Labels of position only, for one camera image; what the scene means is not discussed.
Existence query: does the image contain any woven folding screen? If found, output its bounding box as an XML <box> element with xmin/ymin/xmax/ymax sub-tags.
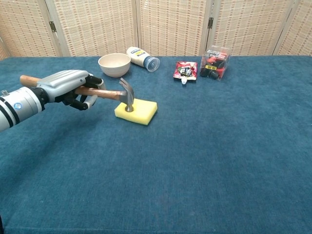
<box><xmin>0</xmin><ymin>0</ymin><xmax>312</xmax><ymax>59</ymax></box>

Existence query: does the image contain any mayonnaise squeeze bottle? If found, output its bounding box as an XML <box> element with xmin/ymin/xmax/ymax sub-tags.
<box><xmin>126</xmin><ymin>46</ymin><xmax>160</xmax><ymax>73</ymax></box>

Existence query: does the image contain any beige ceramic bowl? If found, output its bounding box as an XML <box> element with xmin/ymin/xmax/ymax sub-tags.
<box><xmin>97</xmin><ymin>53</ymin><xmax>132</xmax><ymax>78</ymax></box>

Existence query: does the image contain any yellow rectangular sponge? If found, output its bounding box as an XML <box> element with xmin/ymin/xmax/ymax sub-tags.
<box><xmin>114</xmin><ymin>98</ymin><xmax>158</xmax><ymax>126</ymax></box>

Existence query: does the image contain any blue velvet tablecloth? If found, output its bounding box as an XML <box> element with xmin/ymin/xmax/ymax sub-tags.
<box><xmin>0</xmin><ymin>55</ymin><xmax>312</xmax><ymax>234</ymax></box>

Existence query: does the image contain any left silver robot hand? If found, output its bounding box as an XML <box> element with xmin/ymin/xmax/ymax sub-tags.
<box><xmin>31</xmin><ymin>69</ymin><xmax>107</xmax><ymax>111</ymax></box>

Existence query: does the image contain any wooden handled claw hammer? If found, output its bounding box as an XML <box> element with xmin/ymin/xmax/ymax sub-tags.
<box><xmin>19</xmin><ymin>75</ymin><xmax>135</xmax><ymax>113</ymax></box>

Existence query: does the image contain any red spouted drink pouch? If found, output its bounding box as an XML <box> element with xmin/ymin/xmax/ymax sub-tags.
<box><xmin>173</xmin><ymin>60</ymin><xmax>198</xmax><ymax>85</ymax></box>

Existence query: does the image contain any clear box of clips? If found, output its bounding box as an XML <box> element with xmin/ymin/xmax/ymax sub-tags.
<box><xmin>199</xmin><ymin>45</ymin><xmax>232</xmax><ymax>82</ymax></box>

